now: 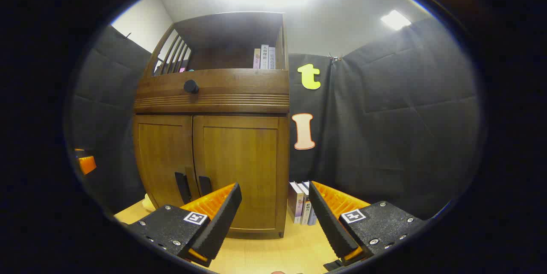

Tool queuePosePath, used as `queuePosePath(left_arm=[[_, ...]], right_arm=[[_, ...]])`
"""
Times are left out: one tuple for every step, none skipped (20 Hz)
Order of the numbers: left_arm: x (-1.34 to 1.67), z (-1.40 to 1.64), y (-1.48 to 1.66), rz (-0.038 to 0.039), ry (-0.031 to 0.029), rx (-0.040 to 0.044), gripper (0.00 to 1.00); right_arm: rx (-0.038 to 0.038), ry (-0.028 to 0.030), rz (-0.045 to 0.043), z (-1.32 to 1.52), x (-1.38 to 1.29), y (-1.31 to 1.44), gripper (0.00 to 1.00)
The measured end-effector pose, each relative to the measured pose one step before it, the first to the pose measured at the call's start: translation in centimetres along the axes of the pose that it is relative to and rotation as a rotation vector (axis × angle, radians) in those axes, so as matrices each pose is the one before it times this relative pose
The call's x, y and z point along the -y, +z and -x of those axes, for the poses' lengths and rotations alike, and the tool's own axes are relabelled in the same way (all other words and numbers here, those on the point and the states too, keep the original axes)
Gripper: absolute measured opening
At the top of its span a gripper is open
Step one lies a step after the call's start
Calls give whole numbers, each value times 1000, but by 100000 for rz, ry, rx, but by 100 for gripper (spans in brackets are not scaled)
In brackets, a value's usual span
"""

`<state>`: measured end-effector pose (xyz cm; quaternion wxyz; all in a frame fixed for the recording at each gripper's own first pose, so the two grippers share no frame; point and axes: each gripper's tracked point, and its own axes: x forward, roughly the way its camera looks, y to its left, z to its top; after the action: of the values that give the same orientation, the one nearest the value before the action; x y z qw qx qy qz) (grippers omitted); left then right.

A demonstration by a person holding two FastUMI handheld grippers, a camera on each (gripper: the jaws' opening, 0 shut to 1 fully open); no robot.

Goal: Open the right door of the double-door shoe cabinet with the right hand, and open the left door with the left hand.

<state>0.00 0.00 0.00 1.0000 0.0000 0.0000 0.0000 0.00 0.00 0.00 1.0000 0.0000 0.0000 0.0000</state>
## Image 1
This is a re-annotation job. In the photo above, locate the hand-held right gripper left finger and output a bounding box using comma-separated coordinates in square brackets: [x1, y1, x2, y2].
[124, 182, 243, 268]

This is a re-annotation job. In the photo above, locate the black door handle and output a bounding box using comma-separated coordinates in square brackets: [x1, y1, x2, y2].
[198, 176, 213, 197]
[174, 172, 192, 205]

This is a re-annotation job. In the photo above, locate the wooden cabinet drawer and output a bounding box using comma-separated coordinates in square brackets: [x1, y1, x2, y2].
[135, 69, 290, 114]

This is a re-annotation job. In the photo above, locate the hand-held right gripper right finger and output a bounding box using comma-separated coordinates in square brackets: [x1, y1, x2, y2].
[309, 181, 428, 271]

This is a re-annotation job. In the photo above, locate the black backdrop cloth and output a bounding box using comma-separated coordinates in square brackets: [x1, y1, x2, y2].
[71, 18, 481, 219]

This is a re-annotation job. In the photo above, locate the wooden double-door shoe cabinet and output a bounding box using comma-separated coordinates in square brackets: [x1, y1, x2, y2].
[133, 11, 290, 239]

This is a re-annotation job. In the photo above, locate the small ceiling light panel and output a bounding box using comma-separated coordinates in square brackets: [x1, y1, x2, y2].
[380, 10, 412, 31]

